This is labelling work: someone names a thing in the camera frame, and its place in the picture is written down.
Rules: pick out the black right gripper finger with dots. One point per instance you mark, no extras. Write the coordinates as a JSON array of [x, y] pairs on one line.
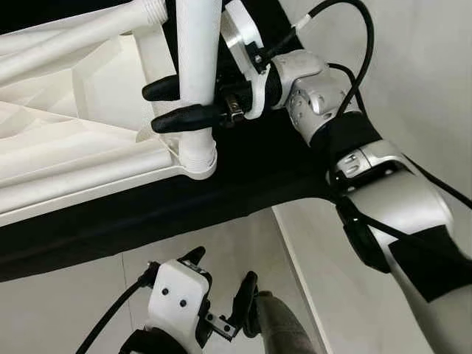
[[181, 118], [161, 88]]

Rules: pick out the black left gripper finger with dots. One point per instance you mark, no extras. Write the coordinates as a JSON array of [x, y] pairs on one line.
[[247, 302], [194, 257]]

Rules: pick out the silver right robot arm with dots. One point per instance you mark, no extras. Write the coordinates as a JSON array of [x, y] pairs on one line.
[[413, 206]]

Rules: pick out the white plastic table top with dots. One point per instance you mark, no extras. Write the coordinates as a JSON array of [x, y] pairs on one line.
[[74, 169]]

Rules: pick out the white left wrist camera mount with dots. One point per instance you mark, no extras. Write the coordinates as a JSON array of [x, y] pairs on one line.
[[177, 295]]

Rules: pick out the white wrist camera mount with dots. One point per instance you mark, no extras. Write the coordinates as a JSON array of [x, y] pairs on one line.
[[177, 295], [240, 37]]

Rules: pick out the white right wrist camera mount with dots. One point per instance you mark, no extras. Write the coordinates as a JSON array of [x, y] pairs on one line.
[[240, 37]]

